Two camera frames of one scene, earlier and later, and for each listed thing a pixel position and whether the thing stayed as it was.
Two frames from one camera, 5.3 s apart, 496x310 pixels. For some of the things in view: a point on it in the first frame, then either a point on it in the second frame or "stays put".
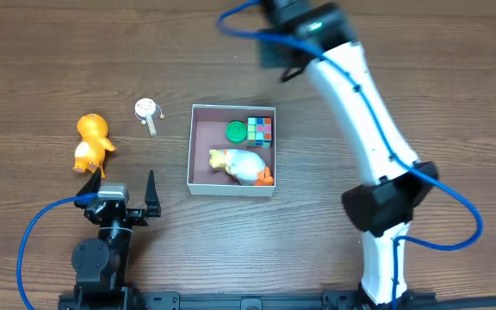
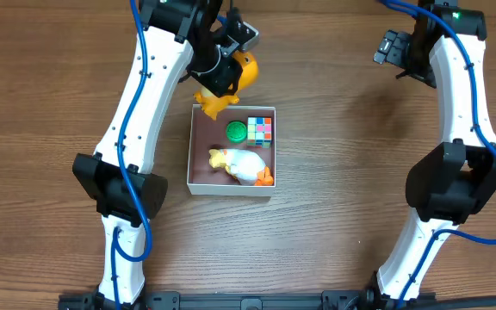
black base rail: x=286 y=300 stays put
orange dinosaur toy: x=89 y=151 → x=210 y=103
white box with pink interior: x=207 y=126 stays put
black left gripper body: x=124 y=213 → x=220 y=80
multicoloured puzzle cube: x=259 y=132 stays put
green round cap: x=236 y=132 stays put
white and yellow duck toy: x=244 y=165 stays put
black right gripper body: x=271 y=53 → x=420 y=74
